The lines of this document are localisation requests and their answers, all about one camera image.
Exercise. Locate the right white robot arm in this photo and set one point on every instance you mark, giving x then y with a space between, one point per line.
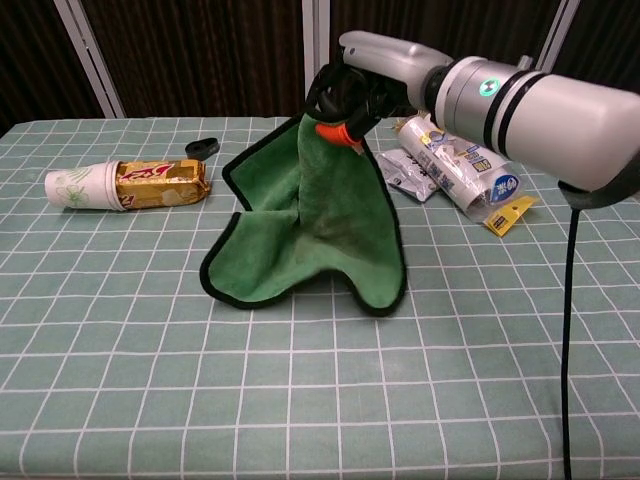
550 115

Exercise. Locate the gold snack pack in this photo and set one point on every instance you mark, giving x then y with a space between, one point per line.
160 185

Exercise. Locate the white paper cup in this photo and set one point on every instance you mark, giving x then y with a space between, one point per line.
75 185

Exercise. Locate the dark green-lined cloth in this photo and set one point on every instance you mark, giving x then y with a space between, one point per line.
300 225

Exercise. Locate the crumpled silver packet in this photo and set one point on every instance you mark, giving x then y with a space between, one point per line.
400 172

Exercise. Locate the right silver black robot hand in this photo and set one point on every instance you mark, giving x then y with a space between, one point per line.
385 55

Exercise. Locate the clear pack of white rolls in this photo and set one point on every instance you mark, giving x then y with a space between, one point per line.
465 170

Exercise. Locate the green checkered tablecloth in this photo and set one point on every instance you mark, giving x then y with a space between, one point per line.
300 400

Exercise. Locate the small black clip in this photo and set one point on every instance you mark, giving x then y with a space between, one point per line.
192 149

